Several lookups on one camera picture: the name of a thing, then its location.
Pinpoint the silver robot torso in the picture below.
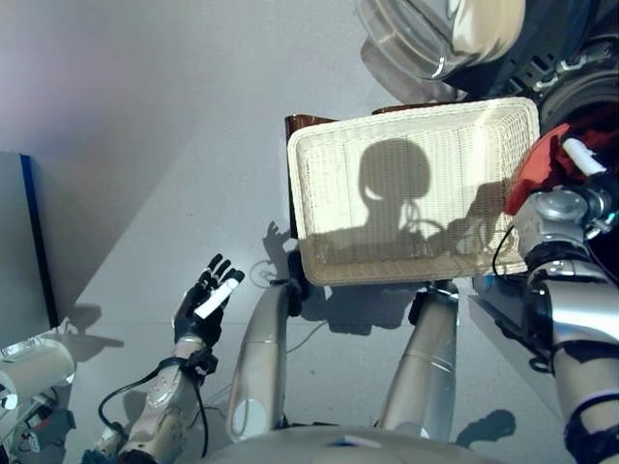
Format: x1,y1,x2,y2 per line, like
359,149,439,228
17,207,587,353
202,424,499,464

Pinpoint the dark brown wooden stool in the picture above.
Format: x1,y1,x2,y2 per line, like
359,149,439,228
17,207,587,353
283,103,465,310

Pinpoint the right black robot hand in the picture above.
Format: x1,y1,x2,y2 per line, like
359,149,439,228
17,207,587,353
560,137,619,228

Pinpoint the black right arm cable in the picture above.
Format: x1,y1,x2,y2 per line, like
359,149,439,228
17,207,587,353
490,224,552,373

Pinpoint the round glass washer door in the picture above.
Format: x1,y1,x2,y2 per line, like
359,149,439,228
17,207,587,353
352,0,528,101

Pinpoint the right silver robot leg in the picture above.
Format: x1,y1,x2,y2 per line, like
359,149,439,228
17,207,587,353
376,282,459,444

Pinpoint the white rounded device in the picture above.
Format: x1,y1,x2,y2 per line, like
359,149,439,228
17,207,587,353
0,335,78,412

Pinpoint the red cloth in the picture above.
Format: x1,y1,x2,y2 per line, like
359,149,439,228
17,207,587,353
505,123,589,217

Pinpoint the grey board with dark edge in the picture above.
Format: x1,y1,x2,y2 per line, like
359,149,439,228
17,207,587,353
0,150,60,334

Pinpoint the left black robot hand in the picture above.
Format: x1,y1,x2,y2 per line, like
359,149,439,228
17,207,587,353
172,252,247,347

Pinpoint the left silver robot leg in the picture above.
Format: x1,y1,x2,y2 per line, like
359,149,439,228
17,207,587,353
225,277,310,444

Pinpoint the white wicker basket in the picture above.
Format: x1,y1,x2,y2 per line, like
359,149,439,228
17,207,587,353
286,96,542,287

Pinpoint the silver robot leg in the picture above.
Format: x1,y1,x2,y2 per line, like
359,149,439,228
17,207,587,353
376,282,459,444
225,277,310,444

